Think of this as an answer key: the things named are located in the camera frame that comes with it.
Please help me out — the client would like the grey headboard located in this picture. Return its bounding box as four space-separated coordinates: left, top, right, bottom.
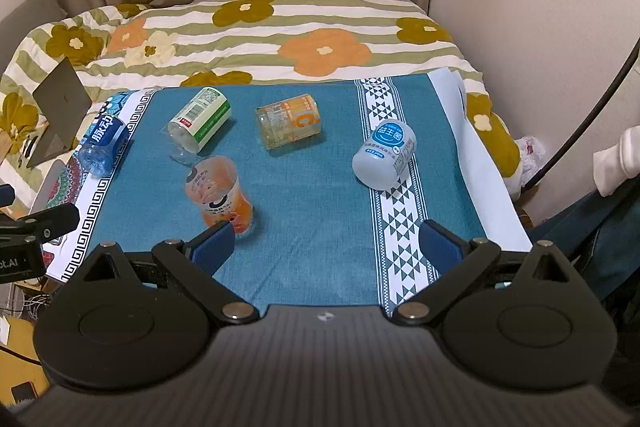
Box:
0 0 69 75

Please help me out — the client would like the black curved cable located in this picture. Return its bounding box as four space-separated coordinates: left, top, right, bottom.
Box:
520 36 640 208

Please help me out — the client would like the floral striped blanket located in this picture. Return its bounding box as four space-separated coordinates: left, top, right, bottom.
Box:
0 0 525 220

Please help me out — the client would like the white sheet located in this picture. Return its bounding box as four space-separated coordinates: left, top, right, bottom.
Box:
427 67 534 254

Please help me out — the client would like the white cloth sleeve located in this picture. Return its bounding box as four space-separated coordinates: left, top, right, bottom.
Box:
592 124 640 198

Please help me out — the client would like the black phone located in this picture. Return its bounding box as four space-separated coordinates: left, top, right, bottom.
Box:
11 381 37 404

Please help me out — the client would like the blue water bottle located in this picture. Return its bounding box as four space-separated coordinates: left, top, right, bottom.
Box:
77 116 131 178

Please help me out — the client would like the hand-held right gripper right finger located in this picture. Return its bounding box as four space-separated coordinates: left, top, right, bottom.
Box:
390 219 576 328

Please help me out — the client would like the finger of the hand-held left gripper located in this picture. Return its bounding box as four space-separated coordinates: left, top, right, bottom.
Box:
25 205 81 242

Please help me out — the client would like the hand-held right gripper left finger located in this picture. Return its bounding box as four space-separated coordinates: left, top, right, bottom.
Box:
80 222 260 324

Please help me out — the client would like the white-blue yogurt bottle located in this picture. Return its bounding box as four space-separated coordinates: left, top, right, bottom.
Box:
351 119 418 192

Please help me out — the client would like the teal patterned tablecloth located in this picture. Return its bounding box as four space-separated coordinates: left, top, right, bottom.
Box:
41 75 501 315

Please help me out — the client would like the orange drink bottle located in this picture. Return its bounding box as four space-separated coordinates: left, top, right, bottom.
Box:
185 155 255 236

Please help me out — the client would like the yellow clear vitamin bottle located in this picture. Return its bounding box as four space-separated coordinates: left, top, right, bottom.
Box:
255 94 322 150

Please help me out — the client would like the grey laptop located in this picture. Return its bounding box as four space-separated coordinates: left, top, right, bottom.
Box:
25 56 94 169

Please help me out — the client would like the white plastic bag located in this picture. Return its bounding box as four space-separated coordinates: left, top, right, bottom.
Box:
507 134 549 195

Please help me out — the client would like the dark blue clothing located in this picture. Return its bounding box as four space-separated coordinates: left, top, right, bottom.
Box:
530 179 640 303

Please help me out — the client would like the green-white label bottle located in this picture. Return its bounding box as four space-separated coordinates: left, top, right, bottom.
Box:
160 87 232 165

